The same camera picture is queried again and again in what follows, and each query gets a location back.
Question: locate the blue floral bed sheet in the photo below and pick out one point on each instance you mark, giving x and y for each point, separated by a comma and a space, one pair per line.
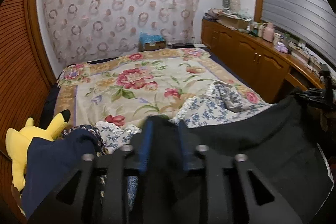
207, 106

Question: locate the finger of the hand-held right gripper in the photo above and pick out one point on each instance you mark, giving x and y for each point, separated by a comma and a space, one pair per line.
311, 95

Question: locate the navy blue garment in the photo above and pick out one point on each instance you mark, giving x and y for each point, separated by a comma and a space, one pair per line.
52, 161

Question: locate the open flat cardboard box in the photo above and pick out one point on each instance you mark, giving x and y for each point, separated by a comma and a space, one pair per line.
232, 21

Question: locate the pink thermos jug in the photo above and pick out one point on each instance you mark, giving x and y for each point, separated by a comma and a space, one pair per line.
268, 32

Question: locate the wooden louvered wardrobe door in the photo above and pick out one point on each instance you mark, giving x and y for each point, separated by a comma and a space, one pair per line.
18, 69

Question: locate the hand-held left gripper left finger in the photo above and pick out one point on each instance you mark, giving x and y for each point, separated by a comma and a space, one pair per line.
147, 145

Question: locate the yellow plush toy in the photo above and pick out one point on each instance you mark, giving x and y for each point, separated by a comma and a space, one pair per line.
31, 134

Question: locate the purple tissue pack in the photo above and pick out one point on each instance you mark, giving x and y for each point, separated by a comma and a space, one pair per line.
282, 47

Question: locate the wooden sideboard cabinet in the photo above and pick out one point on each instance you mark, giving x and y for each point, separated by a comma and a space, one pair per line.
244, 56

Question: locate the small grey fan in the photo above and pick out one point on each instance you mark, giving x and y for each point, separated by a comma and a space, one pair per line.
227, 2

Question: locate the small white box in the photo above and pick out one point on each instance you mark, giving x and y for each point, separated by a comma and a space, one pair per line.
200, 47

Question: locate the sheer circle-patterned curtain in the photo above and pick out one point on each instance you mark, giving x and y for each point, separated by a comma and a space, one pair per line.
118, 3

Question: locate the cardboard box with label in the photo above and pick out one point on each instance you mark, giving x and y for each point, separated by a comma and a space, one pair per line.
155, 46

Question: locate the floral blanket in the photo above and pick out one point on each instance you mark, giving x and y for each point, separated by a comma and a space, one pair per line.
131, 82

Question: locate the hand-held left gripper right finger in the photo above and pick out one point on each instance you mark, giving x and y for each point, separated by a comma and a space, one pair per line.
183, 150

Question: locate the black printed t-shirt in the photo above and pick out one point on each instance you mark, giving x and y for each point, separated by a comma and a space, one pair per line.
249, 129

